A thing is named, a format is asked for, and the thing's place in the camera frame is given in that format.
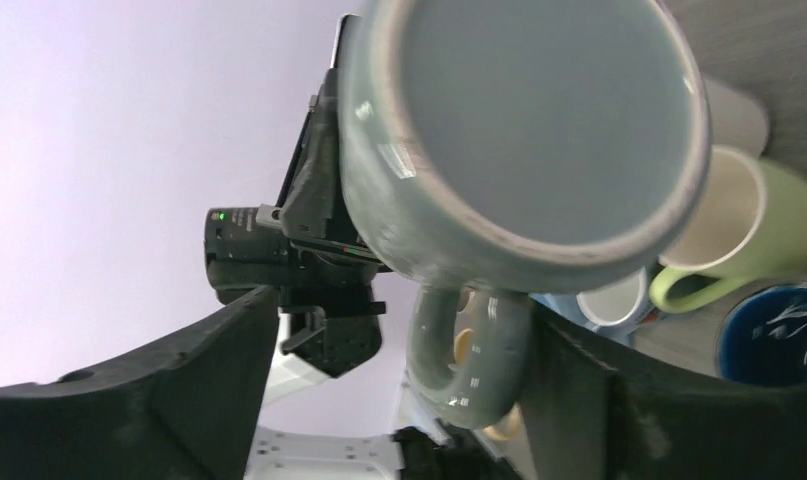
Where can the grey patterned mug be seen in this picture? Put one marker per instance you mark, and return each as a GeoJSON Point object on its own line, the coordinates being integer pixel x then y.
{"type": "Point", "coordinates": [515, 147]}

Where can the light green mug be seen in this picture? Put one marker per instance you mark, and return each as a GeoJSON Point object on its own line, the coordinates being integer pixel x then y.
{"type": "Point", "coordinates": [750, 224]}

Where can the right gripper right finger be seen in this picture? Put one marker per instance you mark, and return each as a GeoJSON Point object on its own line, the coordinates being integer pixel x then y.
{"type": "Point", "coordinates": [595, 409]}

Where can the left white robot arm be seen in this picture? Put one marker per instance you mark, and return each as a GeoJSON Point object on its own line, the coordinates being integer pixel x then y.
{"type": "Point", "coordinates": [259, 63]}

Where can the small grey blue mug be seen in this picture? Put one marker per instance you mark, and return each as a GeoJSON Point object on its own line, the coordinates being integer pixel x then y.
{"type": "Point", "coordinates": [619, 304]}

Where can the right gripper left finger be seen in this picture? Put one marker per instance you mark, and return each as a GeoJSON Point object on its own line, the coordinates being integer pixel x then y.
{"type": "Point", "coordinates": [184, 406]}

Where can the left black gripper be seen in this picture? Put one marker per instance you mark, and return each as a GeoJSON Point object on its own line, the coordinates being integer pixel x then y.
{"type": "Point", "coordinates": [333, 317]}

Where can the navy blue mug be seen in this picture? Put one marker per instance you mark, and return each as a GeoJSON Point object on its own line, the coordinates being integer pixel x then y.
{"type": "Point", "coordinates": [763, 339]}

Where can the white fluted bowl cup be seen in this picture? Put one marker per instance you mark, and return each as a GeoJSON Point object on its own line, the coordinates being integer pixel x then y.
{"type": "Point", "coordinates": [738, 120]}

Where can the light blue mug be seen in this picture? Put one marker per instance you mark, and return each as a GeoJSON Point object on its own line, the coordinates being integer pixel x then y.
{"type": "Point", "coordinates": [568, 307]}

